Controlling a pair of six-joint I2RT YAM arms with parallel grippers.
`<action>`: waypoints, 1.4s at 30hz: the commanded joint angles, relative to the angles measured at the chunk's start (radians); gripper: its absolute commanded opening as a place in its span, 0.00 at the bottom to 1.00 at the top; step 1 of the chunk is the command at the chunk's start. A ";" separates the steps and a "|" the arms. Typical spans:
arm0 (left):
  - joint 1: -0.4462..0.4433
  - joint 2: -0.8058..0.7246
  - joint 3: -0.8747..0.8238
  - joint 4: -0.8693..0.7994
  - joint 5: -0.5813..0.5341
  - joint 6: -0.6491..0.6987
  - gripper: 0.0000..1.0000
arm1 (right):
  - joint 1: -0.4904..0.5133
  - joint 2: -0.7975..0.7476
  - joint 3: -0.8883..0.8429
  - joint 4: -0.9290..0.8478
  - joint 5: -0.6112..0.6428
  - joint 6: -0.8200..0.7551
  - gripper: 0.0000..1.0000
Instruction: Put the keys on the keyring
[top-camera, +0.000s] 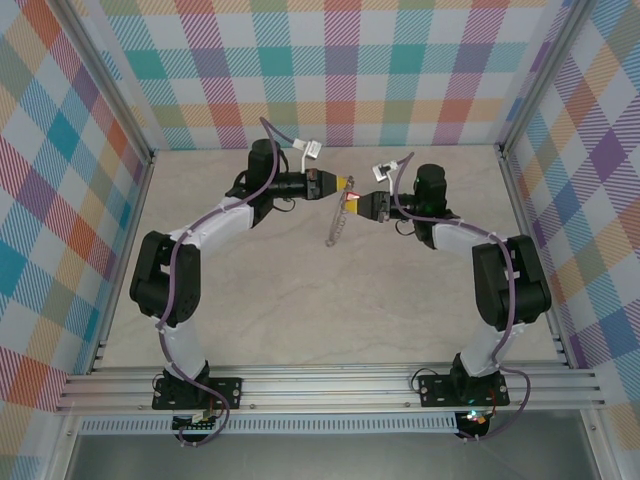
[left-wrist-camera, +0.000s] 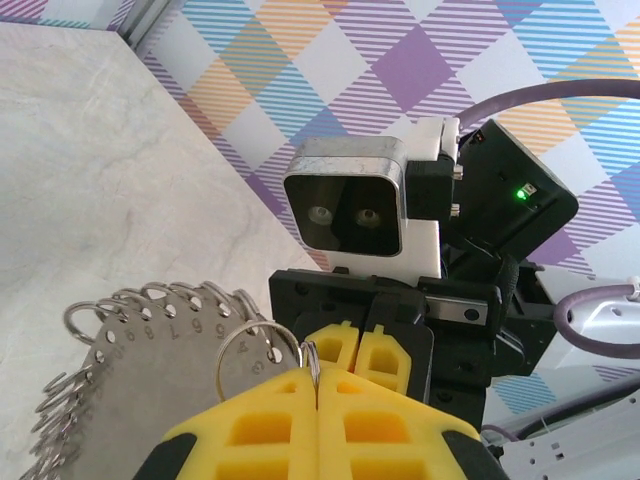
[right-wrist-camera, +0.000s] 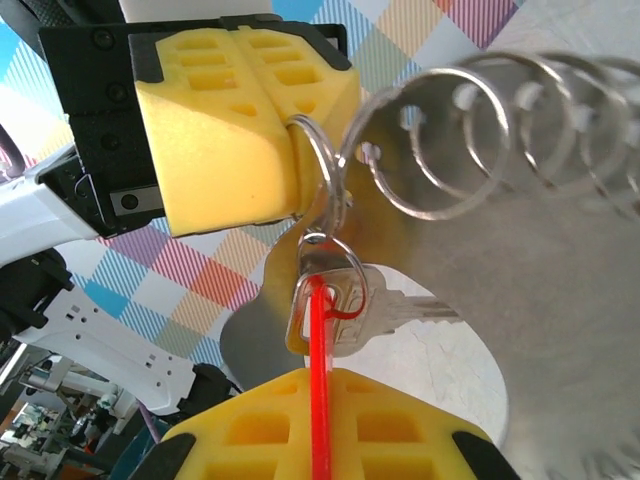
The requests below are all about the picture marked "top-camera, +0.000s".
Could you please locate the large wire keyring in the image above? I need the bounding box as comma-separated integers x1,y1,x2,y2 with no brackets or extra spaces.
323,173,357,249

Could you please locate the right small electronics board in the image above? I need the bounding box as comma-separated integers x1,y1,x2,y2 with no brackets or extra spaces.
457,408,495,439

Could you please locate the small electronics board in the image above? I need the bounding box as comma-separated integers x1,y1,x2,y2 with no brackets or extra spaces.
172,412,222,434
457,408,495,439

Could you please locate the grey metal panel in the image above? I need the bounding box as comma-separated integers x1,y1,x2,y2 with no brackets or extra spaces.
69,432,599,480

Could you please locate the left small electronics board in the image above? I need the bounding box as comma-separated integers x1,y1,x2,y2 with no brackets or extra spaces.
172,412,222,434

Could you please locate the aluminium side rail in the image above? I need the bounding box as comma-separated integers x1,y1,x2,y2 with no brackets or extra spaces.
89,159,156,372
499,152,572,369

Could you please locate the aluminium frame post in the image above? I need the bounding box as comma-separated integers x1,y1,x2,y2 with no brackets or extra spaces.
497,0,594,161
58,0,156,169

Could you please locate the aluminium mounting rail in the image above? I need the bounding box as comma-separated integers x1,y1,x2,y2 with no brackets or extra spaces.
54,362,607,415

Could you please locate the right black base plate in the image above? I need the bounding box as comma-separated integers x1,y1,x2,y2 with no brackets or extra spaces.
418,374,511,408

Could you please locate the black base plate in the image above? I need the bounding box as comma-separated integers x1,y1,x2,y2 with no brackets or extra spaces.
152,375,244,411
418,374,511,408

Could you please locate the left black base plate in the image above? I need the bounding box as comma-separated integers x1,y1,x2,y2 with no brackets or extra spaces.
152,375,244,411

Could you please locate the white slotted cable duct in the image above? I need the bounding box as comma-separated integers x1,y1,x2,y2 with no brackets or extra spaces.
79,412,459,435

